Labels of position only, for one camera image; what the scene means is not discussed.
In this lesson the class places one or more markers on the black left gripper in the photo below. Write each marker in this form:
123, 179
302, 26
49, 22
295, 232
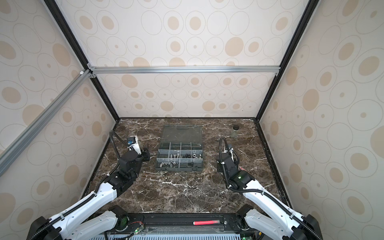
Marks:
146, 153

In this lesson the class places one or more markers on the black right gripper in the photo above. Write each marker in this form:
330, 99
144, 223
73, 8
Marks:
236, 165

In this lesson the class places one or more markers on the clear grey compartment organizer box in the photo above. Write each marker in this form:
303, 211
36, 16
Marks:
181, 149

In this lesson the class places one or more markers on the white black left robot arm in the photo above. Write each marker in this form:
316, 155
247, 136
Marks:
73, 223

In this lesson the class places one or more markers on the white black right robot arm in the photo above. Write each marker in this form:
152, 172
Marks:
280, 222

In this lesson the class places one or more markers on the red marker pen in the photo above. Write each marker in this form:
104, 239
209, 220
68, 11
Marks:
203, 223

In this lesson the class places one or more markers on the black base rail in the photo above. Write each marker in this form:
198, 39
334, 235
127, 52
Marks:
180, 226

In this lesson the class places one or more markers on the horizontal aluminium frame bar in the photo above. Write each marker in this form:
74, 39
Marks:
184, 70

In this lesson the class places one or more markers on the diagonal aluminium frame bar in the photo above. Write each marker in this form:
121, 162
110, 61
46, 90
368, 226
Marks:
22, 141

